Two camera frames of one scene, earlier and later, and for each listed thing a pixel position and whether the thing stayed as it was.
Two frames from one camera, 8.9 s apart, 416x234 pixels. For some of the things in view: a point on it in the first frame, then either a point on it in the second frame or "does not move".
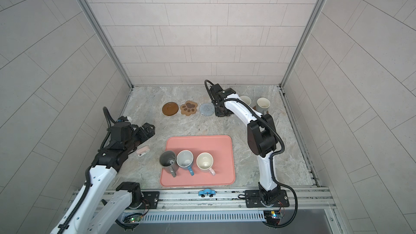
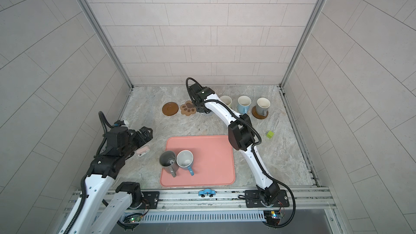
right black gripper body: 221,111 -> 201,108
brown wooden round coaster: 170,108 does not move
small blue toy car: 206,192 does not move
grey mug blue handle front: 184,159 does not move
